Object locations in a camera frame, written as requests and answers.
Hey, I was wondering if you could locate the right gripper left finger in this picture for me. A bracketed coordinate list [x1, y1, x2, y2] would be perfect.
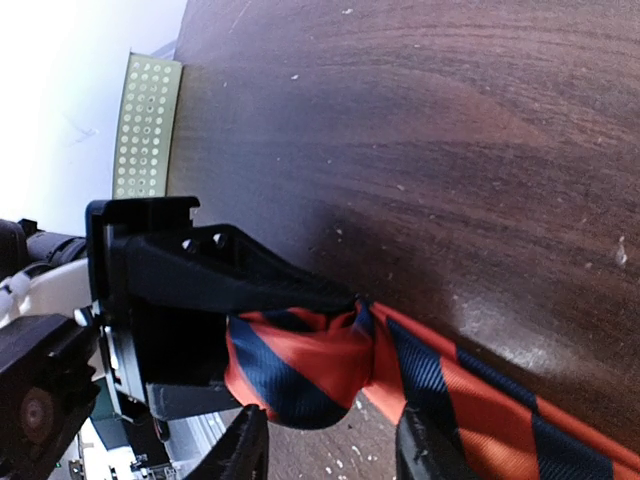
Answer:
[186, 404, 269, 480]

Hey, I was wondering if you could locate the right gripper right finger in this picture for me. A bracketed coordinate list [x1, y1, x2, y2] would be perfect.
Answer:
[395, 405, 475, 480]

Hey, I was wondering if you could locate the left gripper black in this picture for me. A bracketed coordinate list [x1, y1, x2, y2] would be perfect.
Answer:
[85, 196, 355, 420]

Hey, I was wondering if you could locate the red navy striped tie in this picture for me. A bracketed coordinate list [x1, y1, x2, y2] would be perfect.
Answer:
[225, 302, 639, 479]

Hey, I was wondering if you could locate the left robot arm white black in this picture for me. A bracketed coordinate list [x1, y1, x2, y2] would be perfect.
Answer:
[1, 197, 354, 421]

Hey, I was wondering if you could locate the pale green perforated basket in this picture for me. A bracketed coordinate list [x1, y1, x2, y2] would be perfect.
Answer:
[112, 53, 183, 199]

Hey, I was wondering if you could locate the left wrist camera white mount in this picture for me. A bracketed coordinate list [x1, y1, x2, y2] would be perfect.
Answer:
[0, 259, 101, 474]

